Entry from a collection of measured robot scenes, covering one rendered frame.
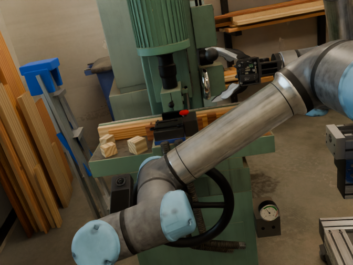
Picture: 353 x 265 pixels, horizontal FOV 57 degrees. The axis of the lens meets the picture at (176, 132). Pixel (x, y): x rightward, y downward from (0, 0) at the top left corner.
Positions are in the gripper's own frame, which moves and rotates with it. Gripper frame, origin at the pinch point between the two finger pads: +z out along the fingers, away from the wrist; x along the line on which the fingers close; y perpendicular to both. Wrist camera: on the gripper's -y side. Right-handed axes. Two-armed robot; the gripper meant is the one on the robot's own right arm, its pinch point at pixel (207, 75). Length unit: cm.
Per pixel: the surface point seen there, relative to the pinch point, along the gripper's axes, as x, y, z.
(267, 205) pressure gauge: 43.1, 1.0, -13.5
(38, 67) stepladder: -11, -66, 79
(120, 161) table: 23.2, -2.8, 31.2
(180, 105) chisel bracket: 9.8, -12.7, 9.5
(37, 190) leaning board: 68, -103, 118
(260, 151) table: 26.4, -3.3, -13.7
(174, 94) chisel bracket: 5.5, -12.1, 11.0
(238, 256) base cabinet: 67, -9, -3
